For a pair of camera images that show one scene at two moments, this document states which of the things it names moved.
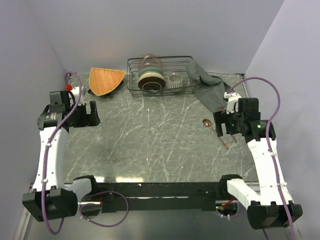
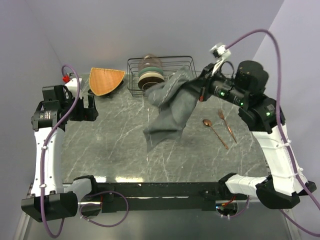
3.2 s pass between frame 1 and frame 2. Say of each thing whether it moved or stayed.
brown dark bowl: stayed
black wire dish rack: stayed
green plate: stayed
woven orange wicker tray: stayed
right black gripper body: moved
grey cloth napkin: moved
